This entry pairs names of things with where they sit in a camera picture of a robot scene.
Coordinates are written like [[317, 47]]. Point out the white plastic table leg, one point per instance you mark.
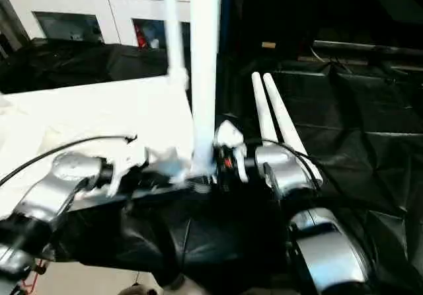
[[205, 63], [264, 110], [174, 30], [284, 120]]

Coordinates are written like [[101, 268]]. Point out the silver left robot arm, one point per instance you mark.
[[46, 196]]

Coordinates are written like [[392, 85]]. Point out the black work mat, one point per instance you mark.
[[344, 143]]

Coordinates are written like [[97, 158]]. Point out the small tan label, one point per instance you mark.
[[268, 44]]

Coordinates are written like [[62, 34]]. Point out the red bottle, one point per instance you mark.
[[140, 38]]

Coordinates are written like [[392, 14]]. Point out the dark low shelf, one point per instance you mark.
[[367, 47]]

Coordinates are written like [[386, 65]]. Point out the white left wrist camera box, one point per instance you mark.
[[122, 163]]

